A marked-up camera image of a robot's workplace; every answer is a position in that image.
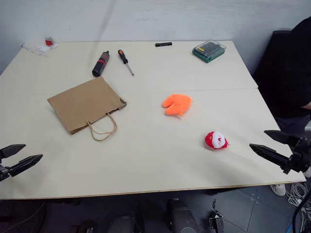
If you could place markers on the small red and green toy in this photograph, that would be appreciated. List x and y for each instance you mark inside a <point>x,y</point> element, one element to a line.
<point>49,41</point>

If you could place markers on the red white plush toy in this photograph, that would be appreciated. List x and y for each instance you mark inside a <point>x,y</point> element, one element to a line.
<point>216,140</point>

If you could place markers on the metal clamp bracket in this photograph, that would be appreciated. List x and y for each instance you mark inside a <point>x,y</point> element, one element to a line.
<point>215,222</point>

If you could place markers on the green screwdriver bit set case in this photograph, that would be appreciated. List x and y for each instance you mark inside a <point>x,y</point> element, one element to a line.
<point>209,51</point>

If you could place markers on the orange plush toy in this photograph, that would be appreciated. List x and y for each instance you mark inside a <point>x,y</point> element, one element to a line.
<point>177,104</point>

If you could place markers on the white shoe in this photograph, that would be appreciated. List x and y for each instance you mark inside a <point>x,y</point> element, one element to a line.
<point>278,189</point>

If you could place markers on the large dark rounded shape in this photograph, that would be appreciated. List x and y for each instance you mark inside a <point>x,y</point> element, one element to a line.
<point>182,216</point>

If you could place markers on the clear plastic wrapper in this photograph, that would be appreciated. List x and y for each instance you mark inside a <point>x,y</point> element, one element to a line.
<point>40,49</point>

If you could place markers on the black chair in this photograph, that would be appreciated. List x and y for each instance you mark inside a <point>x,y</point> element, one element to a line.
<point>274,72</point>

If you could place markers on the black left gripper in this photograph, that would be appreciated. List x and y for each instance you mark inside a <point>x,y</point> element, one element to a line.
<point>4,173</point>

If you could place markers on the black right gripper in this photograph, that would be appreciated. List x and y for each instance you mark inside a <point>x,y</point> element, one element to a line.
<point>300,155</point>

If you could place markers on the small dark rounded shape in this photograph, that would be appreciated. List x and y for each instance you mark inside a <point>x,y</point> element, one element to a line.
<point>122,223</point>

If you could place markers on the black bit holder strip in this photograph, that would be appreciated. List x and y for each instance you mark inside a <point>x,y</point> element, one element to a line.
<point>163,44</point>

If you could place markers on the person in black clothes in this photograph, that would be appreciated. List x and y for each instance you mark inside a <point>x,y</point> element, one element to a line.
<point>302,60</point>

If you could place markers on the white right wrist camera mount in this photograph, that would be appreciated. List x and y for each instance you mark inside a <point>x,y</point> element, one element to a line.
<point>308,171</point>

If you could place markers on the black and red electric screwdriver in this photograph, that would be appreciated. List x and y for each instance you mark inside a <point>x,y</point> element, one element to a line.
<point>100,64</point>

